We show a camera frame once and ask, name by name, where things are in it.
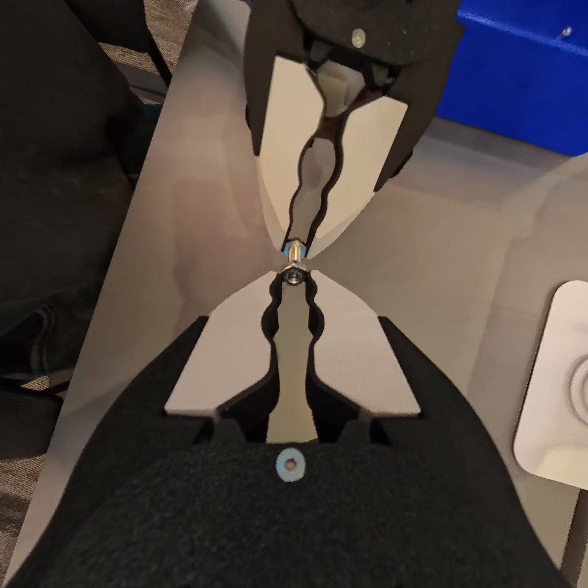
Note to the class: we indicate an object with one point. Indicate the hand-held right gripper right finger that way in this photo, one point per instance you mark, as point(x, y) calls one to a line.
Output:
point(363, 363)

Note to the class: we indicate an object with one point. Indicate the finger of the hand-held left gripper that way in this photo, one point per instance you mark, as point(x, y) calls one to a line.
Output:
point(372, 147)
point(280, 138)

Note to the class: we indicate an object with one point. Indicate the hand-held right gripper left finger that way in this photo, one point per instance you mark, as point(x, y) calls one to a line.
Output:
point(220, 363)

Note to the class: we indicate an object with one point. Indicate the blue plastic bin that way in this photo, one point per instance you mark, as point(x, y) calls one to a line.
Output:
point(524, 83)

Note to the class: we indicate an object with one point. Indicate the grey desk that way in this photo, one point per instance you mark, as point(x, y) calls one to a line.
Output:
point(184, 230)

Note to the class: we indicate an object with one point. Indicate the white document stand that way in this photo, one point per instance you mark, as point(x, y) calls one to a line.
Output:
point(551, 413)

